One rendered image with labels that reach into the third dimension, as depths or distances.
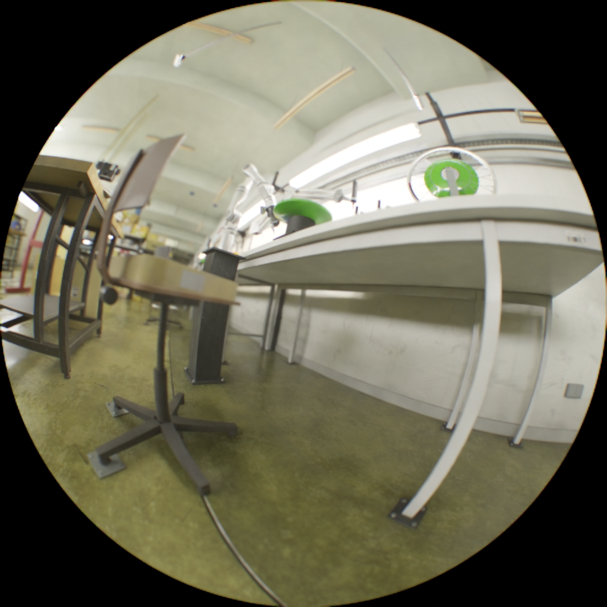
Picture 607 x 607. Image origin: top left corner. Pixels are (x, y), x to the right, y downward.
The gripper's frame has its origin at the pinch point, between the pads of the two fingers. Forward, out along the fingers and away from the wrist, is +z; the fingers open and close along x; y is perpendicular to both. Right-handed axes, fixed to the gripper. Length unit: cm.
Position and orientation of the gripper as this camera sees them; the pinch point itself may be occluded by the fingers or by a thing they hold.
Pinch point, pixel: (274, 233)
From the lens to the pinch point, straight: 118.6
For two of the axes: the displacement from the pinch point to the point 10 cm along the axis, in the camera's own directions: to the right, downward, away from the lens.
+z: 2.9, 9.6, 0.0
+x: -1.0, 0.3, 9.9
